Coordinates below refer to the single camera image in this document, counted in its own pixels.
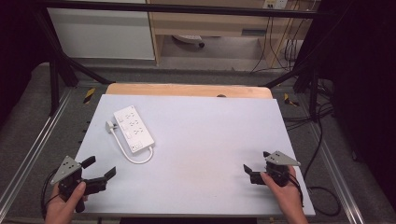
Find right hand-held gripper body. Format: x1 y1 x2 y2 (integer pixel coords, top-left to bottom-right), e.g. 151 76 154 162
249 150 302 189

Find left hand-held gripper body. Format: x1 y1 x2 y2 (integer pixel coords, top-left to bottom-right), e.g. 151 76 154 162
50 155 108 215

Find white power cable with plug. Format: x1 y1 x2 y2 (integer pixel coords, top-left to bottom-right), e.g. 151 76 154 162
105 119 155 165

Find white power strip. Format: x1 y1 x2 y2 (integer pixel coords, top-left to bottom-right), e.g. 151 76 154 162
112 105 156 154

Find person's right hand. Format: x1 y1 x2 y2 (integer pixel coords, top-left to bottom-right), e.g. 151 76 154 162
260 165 308 217

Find person's left hand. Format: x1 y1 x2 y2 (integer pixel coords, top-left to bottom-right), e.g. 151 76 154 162
44 181 89 224

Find black metal stand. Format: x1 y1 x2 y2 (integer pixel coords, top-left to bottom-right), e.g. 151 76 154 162
32 8 117 117
264 59 321 122

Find wooden table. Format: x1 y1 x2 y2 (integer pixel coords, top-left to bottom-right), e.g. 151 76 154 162
105 82 274 100

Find black curtain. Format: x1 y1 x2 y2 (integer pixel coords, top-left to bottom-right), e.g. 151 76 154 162
0 0 50 125
302 0 396 209

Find white cabinet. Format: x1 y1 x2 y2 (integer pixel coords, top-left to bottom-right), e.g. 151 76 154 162
46 7 156 61

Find white chair base with caster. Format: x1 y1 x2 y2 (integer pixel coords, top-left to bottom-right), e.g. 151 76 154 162
172 35 206 49

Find light wooden desk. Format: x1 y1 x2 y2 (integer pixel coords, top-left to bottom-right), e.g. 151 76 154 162
146 0 316 69

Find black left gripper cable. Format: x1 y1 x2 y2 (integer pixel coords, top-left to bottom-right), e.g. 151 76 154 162
40 169 61 220

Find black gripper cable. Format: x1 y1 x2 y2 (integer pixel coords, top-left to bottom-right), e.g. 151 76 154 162
40 169 61 220
288 172 305 208

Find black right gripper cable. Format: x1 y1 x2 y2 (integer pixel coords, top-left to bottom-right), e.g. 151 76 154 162
288 172 305 208

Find aluminium floor rail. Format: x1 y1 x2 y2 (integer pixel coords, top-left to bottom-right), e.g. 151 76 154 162
0 88 75 213
306 120 366 224

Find long black floor cable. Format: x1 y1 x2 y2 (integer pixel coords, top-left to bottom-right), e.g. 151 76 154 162
303 102 342 217

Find bundle of hanging cables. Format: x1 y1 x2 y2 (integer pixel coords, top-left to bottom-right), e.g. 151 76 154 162
250 12 307 74

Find white wall socket strip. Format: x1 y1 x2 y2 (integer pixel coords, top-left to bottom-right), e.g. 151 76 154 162
262 0 289 10

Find black metal frame bar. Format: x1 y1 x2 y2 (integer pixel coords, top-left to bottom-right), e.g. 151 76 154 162
34 0 325 19

